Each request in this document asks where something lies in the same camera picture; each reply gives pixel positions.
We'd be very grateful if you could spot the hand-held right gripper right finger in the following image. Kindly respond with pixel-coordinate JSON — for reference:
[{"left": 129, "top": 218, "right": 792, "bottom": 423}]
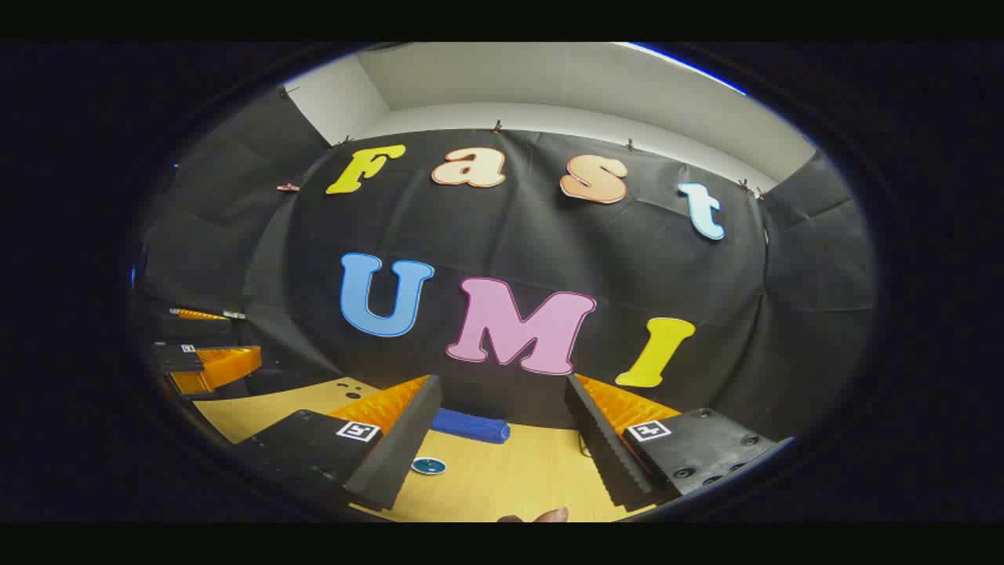
[{"left": 565, "top": 373, "right": 779, "bottom": 512}]

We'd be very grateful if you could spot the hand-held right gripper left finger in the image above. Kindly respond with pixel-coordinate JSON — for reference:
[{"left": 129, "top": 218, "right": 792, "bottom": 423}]
[{"left": 235, "top": 375, "right": 442, "bottom": 511}]

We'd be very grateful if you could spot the blue folded towel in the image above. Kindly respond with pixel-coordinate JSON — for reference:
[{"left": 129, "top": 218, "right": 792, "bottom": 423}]
[{"left": 431, "top": 407, "right": 511, "bottom": 445}]

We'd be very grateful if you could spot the black backdrop cloth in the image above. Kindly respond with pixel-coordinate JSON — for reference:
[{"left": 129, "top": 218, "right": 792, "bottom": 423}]
[{"left": 133, "top": 86, "right": 878, "bottom": 440}]

